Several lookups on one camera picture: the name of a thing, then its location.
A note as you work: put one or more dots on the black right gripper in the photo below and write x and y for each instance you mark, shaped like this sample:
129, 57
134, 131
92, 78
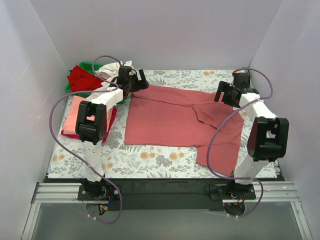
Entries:
224, 92

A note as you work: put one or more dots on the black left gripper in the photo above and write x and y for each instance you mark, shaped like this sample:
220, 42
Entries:
137, 81

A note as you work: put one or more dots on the dusty rose t-shirt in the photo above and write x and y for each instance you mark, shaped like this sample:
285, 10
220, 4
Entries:
166, 116

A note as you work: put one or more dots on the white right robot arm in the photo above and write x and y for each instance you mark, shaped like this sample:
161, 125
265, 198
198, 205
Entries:
267, 140

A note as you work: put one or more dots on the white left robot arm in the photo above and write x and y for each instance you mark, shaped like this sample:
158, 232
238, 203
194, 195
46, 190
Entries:
92, 125

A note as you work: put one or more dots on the white crumpled t-shirt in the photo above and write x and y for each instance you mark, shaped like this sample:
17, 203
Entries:
109, 72

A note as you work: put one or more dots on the folded red t-shirt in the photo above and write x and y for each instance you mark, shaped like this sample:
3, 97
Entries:
110, 125

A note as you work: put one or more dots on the green plastic bin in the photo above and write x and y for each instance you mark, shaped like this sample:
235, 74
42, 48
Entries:
88, 95

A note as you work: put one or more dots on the crumpled bright red t-shirt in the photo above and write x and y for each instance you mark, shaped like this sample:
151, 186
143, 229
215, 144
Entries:
81, 80

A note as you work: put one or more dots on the folded salmon pink t-shirt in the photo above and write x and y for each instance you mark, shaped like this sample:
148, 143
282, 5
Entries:
72, 117

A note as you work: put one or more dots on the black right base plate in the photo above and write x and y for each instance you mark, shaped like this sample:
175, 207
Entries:
230, 192

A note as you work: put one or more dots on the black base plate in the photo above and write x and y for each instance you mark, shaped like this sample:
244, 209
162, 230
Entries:
230, 192
99, 192

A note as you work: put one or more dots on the aluminium front frame rail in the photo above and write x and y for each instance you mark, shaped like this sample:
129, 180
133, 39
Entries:
268, 191

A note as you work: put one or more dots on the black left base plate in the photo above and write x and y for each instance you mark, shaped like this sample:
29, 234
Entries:
99, 192

